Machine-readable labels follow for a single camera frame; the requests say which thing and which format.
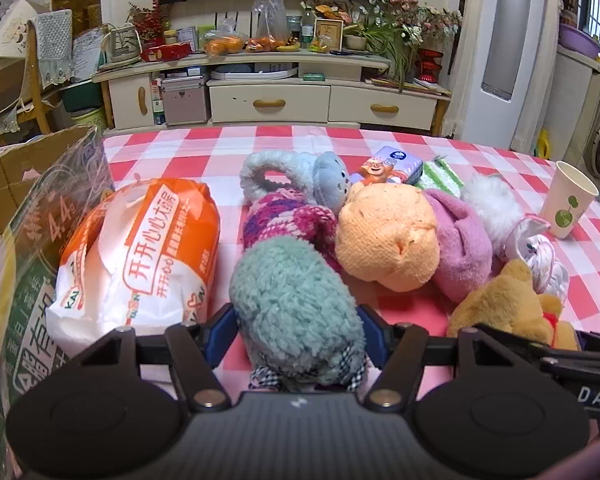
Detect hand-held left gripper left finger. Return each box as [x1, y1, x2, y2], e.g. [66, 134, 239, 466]
[72, 304, 239, 412]

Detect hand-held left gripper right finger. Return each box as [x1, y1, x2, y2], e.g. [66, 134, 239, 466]
[357, 304, 526, 411]

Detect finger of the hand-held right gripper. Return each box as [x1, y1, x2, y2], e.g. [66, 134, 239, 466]
[475, 324, 583, 378]

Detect teal knitted plush toy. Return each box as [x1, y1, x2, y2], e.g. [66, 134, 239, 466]
[229, 236, 368, 394]

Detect pink purple knitted sock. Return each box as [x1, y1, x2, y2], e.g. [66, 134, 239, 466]
[242, 187, 343, 273]

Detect green white striped scrub cloth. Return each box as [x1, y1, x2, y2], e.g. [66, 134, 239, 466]
[415, 157, 465, 198]

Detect cardboard box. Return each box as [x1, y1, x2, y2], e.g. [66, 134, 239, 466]
[0, 125, 101, 271]

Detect brown plush bear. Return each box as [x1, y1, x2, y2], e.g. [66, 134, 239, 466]
[446, 259, 581, 352]

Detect white fluffy plush toy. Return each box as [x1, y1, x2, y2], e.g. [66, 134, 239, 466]
[502, 212, 571, 306]

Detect orange pink plush toy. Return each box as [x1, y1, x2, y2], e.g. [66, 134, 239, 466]
[335, 182, 441, 293]

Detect orange white bread bag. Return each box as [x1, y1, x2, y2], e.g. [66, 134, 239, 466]
[45, 177, 222, 356]

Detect pink knit hat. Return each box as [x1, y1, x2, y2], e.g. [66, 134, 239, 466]
[422, 187, 494, 303]

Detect white fluffy pompom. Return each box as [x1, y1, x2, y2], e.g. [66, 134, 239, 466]
[461, 175, 526, 261]

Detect white paper cup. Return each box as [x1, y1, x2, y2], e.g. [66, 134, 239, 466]
[537, 161, 600, 240]

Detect blue plush wristband toy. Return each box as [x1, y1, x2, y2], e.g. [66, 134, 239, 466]
[239, 150, 352, 212]

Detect purple cartoon tissue pack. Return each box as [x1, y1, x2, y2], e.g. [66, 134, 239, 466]
[352, 146, 425, 186]

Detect red white checkered tablecloth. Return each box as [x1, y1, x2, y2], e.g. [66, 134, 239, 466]
[102, 125, 600, 401]

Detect cream cabinet drawer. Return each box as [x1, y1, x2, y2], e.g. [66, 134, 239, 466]
[209, 85, 331, 123]
[328, 86, 438, 123]

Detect silver aluminium case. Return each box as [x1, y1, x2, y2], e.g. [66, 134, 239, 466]
[161, 76, 211, 126]

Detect pale green waste bin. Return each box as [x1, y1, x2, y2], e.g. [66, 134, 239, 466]
[70, 107, 110, 133]

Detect white round tray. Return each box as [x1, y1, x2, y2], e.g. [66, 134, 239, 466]
[207, 62, 299, 81]

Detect cream television cabinet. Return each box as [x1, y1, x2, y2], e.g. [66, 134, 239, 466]
[92, 50, 453, 136]

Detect red lantern ornament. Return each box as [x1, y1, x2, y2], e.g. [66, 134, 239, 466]
[416, 49, 446, 86]

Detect green plastic bucket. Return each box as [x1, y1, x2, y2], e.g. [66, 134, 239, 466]
[60, 80, 106, 113]

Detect red flat box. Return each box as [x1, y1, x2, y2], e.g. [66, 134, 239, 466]
[141, 42, 193, 62]

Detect bag of oranges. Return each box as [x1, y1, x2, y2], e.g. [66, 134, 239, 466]
[245, 35, 287, 53]
[203, 30, 246, 56]

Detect potted spider plant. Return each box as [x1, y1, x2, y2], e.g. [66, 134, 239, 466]
[345, 15, 421, 86]

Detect wooden chair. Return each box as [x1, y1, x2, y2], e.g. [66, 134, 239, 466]
[0, 20, 51, 136]

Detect paper sheets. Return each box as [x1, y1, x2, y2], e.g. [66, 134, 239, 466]
[72, 27, 106, 83]

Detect purple plastic basin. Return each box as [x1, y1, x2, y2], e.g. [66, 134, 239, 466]
[558, 22, 600, 58]

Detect red berry branches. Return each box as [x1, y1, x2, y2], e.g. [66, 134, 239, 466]
[129, 2, 168, 46]

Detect white standing air conditioner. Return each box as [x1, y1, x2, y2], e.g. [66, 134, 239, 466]
[452, 0, 563, 153]

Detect clear tall plastic bag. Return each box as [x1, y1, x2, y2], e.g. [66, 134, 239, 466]
[251, 0, 288, 43]

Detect clear plastic bottle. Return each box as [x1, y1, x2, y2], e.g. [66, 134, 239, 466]
[300, 2, 316, 43]

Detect pink white artificial flowers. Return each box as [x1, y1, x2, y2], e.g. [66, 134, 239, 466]
[367, 0, 463, 46]

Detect white lace cover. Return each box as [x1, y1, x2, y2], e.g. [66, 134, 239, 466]
[35, 10, 76, 86]

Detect cream scalloped cloth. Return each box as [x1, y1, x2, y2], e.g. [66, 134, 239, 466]
[0, 0, 48, 58]

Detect wire basket planter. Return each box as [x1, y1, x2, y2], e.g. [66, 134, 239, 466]
[102, 25, 141, 63]

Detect wooden photo frame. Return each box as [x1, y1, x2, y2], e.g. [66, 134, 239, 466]
[313, 18, 344, 53]

